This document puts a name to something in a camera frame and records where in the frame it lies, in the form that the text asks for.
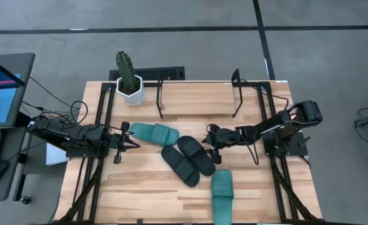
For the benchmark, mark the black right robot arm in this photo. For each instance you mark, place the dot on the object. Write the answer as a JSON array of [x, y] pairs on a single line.
[[280, 123]]

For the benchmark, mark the black rubber slide sandal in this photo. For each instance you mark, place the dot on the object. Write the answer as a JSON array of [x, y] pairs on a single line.
[[196, 156], [180, 167]]

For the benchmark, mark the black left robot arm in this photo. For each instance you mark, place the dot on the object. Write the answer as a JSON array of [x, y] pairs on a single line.
[[62, 134]]

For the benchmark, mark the black aluminium rig frame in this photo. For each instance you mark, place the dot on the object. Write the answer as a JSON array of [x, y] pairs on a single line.
[[111, 100]]

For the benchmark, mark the black caster wheel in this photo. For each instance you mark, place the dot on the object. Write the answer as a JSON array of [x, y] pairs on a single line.
[[25, 199]]

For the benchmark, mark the small black table edge clamp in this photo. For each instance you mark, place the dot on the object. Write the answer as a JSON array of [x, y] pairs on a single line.
[[139, 222]]

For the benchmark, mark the teal rubber slide sandal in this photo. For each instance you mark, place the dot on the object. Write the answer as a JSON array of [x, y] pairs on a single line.
[[152, 134], [222, 197]]

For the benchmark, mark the white box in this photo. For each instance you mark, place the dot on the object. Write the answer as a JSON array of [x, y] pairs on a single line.
[[55, 156]]

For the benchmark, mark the black keyboard behind table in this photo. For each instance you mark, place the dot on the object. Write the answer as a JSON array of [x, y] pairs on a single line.
[[158, 73]]

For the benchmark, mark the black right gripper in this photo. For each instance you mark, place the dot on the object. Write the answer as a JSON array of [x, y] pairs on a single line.
[[224, 137]]

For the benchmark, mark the white hexagonal plant pot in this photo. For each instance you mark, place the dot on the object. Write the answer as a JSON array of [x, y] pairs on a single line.
[[133, 97]]

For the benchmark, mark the black desk support bar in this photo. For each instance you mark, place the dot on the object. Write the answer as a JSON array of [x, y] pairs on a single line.
[[21, 118]]

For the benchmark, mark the green cactus plant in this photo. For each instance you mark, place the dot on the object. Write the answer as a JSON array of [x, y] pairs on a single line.
[[126, 70]]

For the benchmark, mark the grey side desk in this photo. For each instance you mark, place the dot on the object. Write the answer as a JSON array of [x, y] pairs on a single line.
[[2, 193]]

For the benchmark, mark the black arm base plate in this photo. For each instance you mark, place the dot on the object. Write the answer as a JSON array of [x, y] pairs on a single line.
[[299, 150], [87, 153]]

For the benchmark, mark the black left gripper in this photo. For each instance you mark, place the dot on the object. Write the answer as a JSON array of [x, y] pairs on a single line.
[[116, 142]]

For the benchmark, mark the computer monitor with blue screen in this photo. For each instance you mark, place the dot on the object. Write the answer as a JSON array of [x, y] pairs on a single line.
[[5, 103]]

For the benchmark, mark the wooden shelf with black frame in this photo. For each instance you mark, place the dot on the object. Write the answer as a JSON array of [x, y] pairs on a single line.
[[199, 98]]

